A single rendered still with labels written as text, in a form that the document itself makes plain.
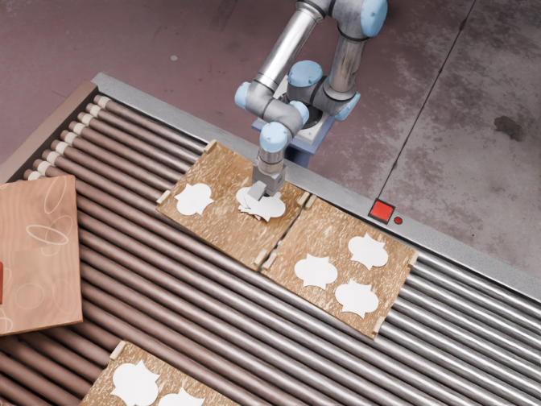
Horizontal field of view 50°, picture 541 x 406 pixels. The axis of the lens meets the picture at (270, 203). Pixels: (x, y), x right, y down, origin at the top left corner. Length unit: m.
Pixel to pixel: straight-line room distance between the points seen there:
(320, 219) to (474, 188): 1.59
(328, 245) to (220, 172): 0.46
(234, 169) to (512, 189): 1.90
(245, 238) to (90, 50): 2.20
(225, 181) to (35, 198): 0.62
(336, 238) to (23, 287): 0.98
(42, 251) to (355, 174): 1.91
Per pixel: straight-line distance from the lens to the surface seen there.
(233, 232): 1.95
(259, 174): 1.80
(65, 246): 1.88
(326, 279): 1.90
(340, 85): 2.03
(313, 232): 1.98
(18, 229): 1.94
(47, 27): 4.06
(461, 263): 2.09
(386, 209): 2.08
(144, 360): 1.81
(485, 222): 3.35
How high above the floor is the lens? 2.66
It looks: 59 degrees down
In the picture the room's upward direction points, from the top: 8 degrees clockwise
